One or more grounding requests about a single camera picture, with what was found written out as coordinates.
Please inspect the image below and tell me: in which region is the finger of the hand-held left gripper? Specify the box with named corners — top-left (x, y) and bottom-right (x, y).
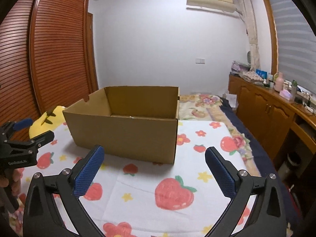
top-left (0, 118), bottom-right (34, 139)
top-left (4, 131), bottom-right (55, 154)

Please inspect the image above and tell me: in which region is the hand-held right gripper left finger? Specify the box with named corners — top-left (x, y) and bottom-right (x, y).
top-left (23, 145), bottom-right (105, 237)

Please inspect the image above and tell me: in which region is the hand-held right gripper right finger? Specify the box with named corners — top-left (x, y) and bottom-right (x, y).
top-left (205, 146), bottom-right (288, 237)

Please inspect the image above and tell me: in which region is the cardboard box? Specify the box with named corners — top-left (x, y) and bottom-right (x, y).
top-left (62, 86), bottom-right (180, 166)

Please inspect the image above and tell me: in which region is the person's left hand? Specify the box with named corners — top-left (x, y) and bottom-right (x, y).
top-left (9, 168), bottom-right (23, 197)

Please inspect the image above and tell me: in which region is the yellow plush toy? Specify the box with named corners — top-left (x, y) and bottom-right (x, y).
top-left (29, 106), bottom-right (67, 139)

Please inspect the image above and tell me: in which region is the dark blue cloth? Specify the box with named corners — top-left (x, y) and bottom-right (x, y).
top-left (218, 97), bottom-right (299, 228)

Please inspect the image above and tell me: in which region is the white strawberry print blanket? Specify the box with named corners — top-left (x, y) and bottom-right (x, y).
top-left (7, 120), bottom-right (262, 237)

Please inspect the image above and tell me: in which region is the floral bed quilt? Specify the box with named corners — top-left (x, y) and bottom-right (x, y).
top-left (179, 94), bottom-right (262, 176)

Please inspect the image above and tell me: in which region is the grey waste bin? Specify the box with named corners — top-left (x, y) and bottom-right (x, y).
top-left (278, 152), bottom-right (303, 178)

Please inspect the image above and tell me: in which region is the white paper bag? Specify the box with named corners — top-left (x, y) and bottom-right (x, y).
top-left (222, 93), bottom-right (237, 109)

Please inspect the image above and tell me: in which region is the wooden cabinet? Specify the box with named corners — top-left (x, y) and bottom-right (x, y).
top-left (228, 74), bottom-right (316, 168)

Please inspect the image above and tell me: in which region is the wooden louvred wardrobe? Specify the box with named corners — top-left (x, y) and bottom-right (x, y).
top-left (0, 0), bottom-right (99, 141)

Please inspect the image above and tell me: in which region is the pink tissue box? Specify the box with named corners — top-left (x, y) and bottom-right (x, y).
top-left (279, 89), bottom-right (294, 103)

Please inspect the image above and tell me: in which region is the folded floral cloth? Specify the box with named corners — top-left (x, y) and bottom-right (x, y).
top-left (239, 70), bottom-right (264, 83)

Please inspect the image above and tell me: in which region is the pink bottle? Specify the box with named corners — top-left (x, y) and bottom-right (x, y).
top-left (275, 72), bottom-right (284, 92)

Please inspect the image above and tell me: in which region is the purple storage bag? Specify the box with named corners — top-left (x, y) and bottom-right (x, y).
top-left (231, 60), bottom-right (250, 74)

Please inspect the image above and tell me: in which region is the cream curtain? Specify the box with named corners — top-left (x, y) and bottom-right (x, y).
top-left (236, 0), bottom-right (261, 72)

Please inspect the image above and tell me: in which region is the grey window blind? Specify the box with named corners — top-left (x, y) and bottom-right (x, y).
top-left (268, 0), bottom-right (316, 97)

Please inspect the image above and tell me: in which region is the power strip with cables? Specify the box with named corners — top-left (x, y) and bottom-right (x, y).
top-left (295, 86), bottom-right (316, 114)

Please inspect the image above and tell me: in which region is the wooden window frame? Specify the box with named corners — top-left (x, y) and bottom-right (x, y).
top-left (259, 0), bottom-right (279, 74)

